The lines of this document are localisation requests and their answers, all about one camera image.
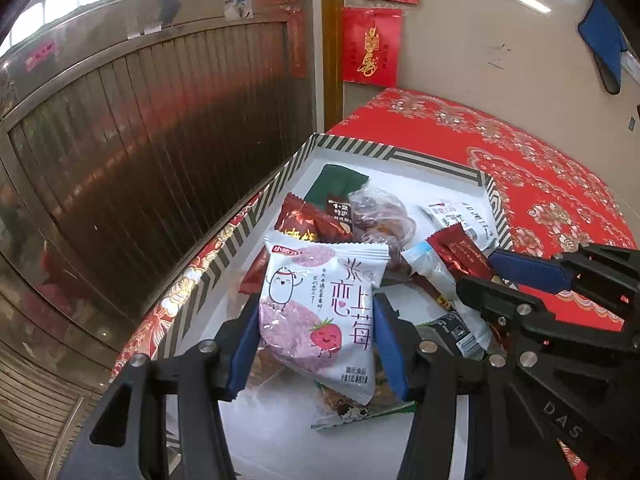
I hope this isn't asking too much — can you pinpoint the black green snack packet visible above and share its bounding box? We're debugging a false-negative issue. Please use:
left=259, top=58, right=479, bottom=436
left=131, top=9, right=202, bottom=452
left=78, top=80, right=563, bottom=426
left=417, top=310, right=488, bottom=361

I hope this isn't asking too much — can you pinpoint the red floral tablecloth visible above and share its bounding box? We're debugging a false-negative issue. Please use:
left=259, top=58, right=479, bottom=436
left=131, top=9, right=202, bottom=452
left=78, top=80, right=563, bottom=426
left=112, top=87, right=638, bottom=480

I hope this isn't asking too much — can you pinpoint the blue black wall hanging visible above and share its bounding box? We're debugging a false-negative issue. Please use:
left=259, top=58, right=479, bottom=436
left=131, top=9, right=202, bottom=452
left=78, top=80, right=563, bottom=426
left=577, top=0, right=630, bottom=95

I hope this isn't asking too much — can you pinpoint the red door sticker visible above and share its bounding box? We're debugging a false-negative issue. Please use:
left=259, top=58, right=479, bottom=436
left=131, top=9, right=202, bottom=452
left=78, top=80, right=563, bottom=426
left=25, top=44, right=61, bottom=72

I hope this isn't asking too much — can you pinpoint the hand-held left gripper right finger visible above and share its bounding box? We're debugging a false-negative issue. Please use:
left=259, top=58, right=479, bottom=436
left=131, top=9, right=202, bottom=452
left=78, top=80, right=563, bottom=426
left=372, top=292, right=507, bottom=480

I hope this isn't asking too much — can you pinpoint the dark green snack packet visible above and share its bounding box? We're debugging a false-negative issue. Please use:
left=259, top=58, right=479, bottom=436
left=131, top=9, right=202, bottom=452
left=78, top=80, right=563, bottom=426
left=304, top=164, right=370, bottom=208

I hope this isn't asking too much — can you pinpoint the red gold snack packet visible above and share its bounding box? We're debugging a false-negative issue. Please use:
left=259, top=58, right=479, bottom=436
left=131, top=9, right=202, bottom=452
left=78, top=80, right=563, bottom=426
left=426, top=224, right=493, bottom=281

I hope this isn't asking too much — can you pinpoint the metal folding door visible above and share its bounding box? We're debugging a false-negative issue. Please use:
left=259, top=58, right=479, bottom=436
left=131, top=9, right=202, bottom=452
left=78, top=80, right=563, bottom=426
left=0, top=10, right=321, bottom=480

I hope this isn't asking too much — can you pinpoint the dark red snack packet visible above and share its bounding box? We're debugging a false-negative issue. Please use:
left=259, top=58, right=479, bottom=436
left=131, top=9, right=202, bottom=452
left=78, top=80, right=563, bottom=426
left=239, top=192, right=353, bottom=297

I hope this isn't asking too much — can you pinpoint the yellow door frame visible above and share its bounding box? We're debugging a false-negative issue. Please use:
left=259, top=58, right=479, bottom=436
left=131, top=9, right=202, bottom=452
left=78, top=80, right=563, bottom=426
left=320, top=0, right=347, bottom=133

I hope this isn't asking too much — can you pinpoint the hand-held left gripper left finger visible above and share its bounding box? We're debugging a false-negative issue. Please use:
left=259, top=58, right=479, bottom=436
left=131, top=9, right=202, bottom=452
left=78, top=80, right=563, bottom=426
left=55, top=300, right=263, bottom=480

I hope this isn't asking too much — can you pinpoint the clear bag of dates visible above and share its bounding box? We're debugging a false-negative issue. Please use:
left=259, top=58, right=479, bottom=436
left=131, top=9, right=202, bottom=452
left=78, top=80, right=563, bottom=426
left=347, top=187, right=418, bottom=281

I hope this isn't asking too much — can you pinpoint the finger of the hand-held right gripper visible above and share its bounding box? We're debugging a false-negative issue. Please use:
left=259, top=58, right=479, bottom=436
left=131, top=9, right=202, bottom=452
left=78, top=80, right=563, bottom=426
left=456, top=275, right=627, bottom=367
left=487, top=242, right=640, bottom=320

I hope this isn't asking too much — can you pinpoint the white blue snack packet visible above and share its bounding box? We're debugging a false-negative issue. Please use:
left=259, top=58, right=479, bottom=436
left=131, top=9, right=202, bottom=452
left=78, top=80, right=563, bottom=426
left=400, top=241, right=493, bottom=353

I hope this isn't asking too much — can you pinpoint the blue white door sticker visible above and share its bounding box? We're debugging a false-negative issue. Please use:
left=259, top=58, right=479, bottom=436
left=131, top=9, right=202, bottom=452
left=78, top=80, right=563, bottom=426
left=222, top=0, right=253, bottom=22

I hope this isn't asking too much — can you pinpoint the red couplet strip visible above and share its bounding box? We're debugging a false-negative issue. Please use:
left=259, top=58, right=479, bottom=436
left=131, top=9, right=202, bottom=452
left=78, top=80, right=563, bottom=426
left=287, top=0, right=308, bottom=80

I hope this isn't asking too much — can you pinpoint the zigzag striped cardboard box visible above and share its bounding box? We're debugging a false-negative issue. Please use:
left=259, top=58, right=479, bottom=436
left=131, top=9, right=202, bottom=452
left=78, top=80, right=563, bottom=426
left=112, top=132, right=516, bottom=480

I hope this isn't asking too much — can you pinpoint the white strawberry snack packet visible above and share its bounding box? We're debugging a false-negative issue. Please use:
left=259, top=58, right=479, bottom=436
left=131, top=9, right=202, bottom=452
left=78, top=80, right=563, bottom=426
left=257, top=230, right=391, bottom=408
left=419, top=201, right=498, bottom=253

